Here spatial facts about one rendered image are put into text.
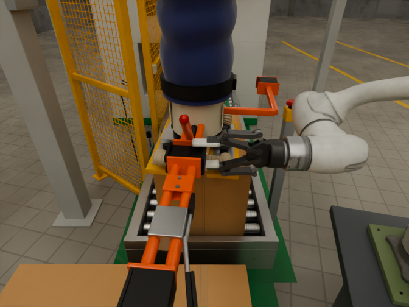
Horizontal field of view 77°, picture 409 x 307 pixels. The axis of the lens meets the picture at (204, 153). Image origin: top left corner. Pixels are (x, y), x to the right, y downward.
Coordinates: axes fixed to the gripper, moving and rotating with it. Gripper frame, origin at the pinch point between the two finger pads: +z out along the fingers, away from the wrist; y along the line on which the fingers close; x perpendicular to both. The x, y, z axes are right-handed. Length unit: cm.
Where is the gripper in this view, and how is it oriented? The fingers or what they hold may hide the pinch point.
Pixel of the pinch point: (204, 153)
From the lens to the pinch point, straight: 67.4
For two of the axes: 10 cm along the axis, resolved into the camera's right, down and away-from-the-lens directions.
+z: -10.0, 0.0, 0.0
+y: 0.0, 8.4, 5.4
